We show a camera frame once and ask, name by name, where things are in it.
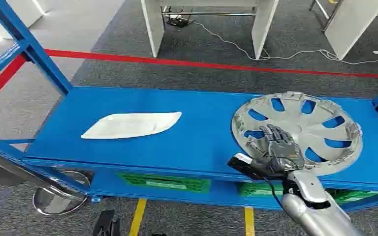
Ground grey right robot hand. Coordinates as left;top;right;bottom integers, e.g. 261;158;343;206
246;123;306;174

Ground silver wheel hubcap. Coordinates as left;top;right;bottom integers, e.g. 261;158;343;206
230;91;364;177

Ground green plastic crate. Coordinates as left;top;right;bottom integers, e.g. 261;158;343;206
115;172;211;194
237;182;285;198
326;189;378;205

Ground yellow floor tape line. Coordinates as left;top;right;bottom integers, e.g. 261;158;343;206
244;206;255;236

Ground blue metal shelf rack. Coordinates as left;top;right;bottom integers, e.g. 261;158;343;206
0;0;378;213

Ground white plastic panel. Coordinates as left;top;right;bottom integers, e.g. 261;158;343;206
80;112;183;140

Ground black power strip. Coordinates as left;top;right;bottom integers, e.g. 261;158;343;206
165;14;190;28

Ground black robot foot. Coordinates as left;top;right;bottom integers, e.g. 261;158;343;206
92;209;122;236

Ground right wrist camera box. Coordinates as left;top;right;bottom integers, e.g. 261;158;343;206
226;152;269;180

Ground white cable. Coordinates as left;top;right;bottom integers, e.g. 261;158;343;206
191;21;378;65

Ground white table with steel rail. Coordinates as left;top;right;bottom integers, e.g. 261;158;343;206
140;0;280;60

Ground round chrome base plate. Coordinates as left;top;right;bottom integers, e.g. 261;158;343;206
32;169;93;217

